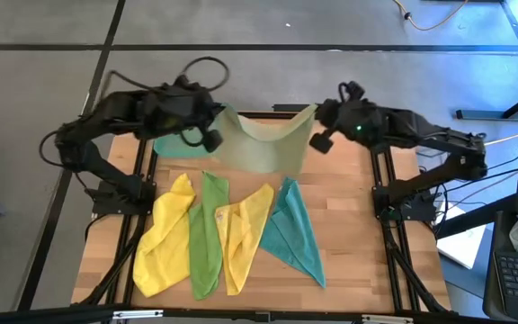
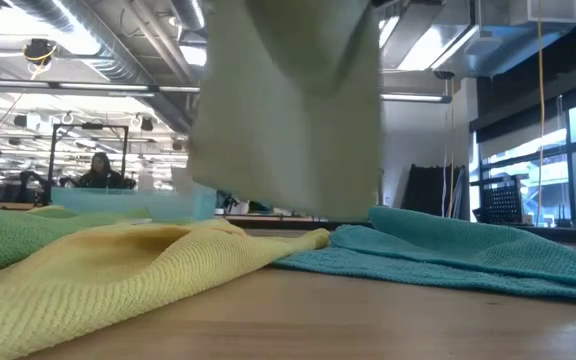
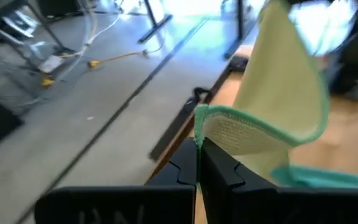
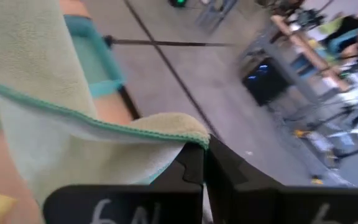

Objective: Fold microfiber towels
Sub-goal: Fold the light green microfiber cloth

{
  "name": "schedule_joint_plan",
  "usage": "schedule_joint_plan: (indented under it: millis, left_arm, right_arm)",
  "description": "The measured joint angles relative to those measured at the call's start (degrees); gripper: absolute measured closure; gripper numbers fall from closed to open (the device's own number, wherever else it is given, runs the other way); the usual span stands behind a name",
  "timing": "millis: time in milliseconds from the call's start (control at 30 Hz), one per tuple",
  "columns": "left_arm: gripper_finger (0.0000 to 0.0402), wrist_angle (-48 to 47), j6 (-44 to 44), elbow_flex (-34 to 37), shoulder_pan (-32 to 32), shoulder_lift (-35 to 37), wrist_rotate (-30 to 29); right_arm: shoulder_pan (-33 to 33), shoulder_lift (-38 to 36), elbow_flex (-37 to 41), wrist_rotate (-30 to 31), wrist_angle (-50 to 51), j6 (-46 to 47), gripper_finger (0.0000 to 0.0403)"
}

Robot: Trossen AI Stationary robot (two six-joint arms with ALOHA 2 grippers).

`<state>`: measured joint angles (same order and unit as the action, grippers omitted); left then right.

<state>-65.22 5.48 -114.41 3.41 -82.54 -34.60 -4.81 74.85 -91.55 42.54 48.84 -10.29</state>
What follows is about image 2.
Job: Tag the olive microfiber towel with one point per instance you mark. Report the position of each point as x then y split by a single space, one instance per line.
293 125

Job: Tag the teal microfiber towel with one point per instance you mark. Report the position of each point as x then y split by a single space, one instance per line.
443 250

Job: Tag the yellow microfiber towel with tag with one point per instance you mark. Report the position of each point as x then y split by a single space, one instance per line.
118 290

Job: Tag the green microfiber towel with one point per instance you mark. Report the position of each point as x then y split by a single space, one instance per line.
8 235

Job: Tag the small black robot arm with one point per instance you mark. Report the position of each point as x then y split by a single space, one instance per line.
228 202

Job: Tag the black folding panel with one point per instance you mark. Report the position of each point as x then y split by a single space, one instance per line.
428 192

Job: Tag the teal plastic bin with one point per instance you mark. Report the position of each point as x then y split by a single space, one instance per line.
118 200

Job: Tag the person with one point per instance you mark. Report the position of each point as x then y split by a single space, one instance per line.
100 175

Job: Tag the black perforated crate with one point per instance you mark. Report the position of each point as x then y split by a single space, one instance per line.
502 205

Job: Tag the long ceiling strip light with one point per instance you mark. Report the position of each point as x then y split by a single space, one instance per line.
93 86

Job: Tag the black aluminium table frame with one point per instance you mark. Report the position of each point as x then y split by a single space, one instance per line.
278 223

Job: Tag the black rig frame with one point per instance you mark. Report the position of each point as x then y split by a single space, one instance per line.
88 126

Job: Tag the rectangular silver air duct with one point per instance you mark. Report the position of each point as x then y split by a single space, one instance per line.
448 45

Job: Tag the round silver air duct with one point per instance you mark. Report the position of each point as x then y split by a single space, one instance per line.
43 7

